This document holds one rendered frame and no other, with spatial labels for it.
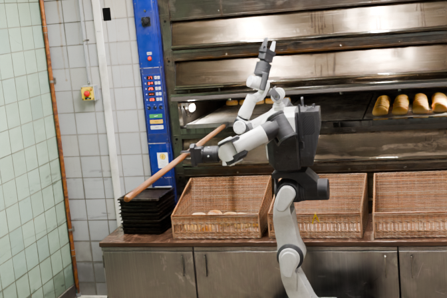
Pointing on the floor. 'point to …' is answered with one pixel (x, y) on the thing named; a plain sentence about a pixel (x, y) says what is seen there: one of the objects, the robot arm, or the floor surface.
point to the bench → (272, 267)
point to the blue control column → (151, 38)
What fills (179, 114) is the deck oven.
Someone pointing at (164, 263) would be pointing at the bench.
